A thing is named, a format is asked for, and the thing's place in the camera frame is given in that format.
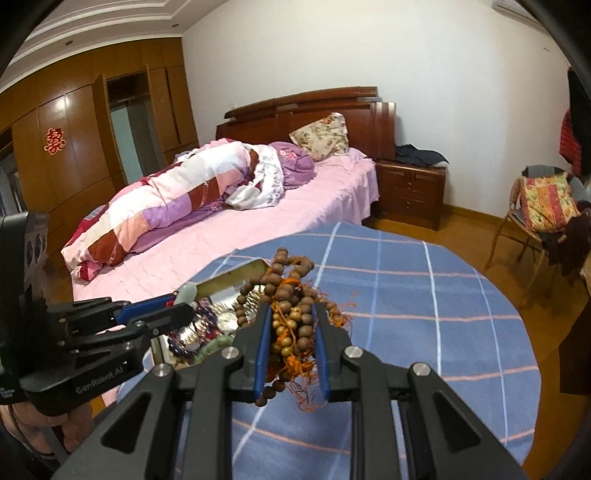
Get left hand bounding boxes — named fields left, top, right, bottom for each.
left=1, top=402, right=94, bottom=454

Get hanging dark coats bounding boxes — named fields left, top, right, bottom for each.
left=559, top=67, right=590, bottom=178

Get wooden nightstand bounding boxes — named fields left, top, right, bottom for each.
left=372, top=160, right=447, bottom=230

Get pale jade pendant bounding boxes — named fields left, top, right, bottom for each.
left=174, top=282, right=198, bottom=305

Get wooden chair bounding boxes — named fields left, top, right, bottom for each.
left=484, top=165, right=589, bottom=298

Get green jade bangle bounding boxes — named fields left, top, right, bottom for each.
left=194, top=335, right=235, bottom=365

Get purple garment on bed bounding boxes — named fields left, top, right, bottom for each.
left=270, top=141, right=315, bottom=190

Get purple amethyst bead bracelet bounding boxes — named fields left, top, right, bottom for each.
left=166, top=303, right=219, bottom=358

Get brown wooden bead necklace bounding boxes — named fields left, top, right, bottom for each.
left=232, top=247, right=357, bottom=412

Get white dial wristwatch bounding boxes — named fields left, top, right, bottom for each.
left=216, top=310, right=238, bottom=334

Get dark clothes on nightstand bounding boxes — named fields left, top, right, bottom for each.
left=396, top=144, right=449, bottom=167

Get wooden bed with headboard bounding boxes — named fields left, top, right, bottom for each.
left=62, top=85, right=398, bottom=305

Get dark red garment on chair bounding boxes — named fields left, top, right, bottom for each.
left=546, top=209, right=590, bottom=277

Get floral pillow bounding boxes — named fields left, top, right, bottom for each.
left=290, top=112, right=349, bottom=162

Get pink metal tin box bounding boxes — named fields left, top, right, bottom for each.
left=151, top=258, right=269, bottom=369

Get colourful patchwork cushion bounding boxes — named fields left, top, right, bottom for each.
left=520, top=173, right=579, bottom=233

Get pink bed sheet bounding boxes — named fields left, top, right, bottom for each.
left=72, top=150, right=379, bottom=302

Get red paper wardrobe decoration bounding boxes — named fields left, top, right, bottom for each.
left=43, top=128, right=67, bottom=156

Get blue plaid tablecloth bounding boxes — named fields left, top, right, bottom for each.
left=115, top=221, right=542, bottom=480

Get white air conditioner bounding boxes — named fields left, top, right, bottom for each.
left=492, top=0, right=535, bottom=21

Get pink patchwork quilt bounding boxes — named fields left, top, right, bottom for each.
left=61, top=139, right=284, bottom=282

